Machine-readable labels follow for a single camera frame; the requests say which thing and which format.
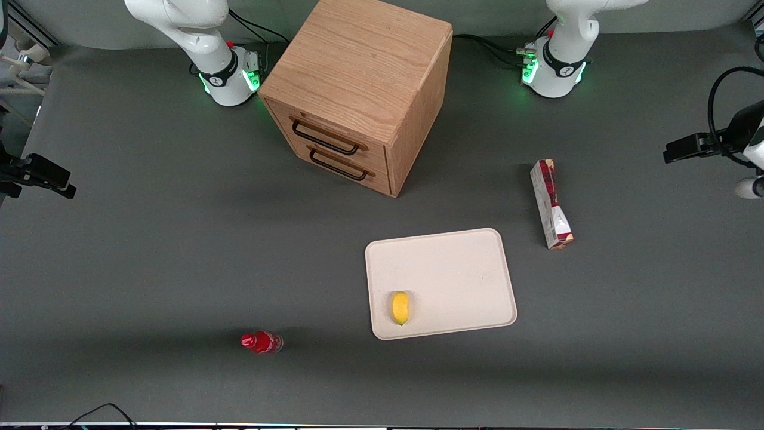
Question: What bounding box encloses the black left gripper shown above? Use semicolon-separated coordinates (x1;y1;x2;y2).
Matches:
664;100;764;164

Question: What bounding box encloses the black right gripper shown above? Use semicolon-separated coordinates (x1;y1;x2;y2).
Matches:
0;141;77;199

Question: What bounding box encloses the red cookie box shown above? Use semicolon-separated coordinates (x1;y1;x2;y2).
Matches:
530;159;575;250

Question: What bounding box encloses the beige plastic tray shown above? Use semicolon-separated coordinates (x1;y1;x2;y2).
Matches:
365;228;518;341

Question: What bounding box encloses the red plastic bottle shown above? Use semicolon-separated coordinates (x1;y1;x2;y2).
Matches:
241;330;284;355

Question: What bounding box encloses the small-front wooden drawer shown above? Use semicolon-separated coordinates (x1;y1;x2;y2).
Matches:
288;142;393;197

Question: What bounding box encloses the large-front wooden drawer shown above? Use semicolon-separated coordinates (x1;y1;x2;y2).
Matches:
266;100;390;175

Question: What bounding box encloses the yellow lemon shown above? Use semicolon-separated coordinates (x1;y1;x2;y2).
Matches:
391;291;411;327

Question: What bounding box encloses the wooden two-drawer cabinet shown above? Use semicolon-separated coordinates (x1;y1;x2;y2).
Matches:
258;0;454;198

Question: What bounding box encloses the long black wrist cable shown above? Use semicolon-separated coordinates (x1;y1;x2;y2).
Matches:
707;66;764;168

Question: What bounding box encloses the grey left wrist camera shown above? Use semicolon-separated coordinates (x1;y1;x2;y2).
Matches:
735;176;764;200

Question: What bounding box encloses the aluminium frame with white brackets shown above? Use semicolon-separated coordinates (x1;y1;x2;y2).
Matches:
0;0;60;99

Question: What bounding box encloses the black left base cable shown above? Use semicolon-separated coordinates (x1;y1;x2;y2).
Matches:
452;33;529;68

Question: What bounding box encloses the black base cable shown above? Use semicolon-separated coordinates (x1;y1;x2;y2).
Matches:
229;8;291;46
452;33;529;68

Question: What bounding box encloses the thin black table-edge cable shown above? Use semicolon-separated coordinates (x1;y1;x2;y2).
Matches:
67;403;138;428

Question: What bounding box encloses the black right base cable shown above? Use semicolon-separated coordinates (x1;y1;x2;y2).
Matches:
229;8;291;46

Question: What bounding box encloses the long black drawer handle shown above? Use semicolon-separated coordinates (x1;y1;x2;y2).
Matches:
291;118;362;156

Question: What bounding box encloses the short black drawer handle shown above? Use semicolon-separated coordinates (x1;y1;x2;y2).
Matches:
307;148;371;182

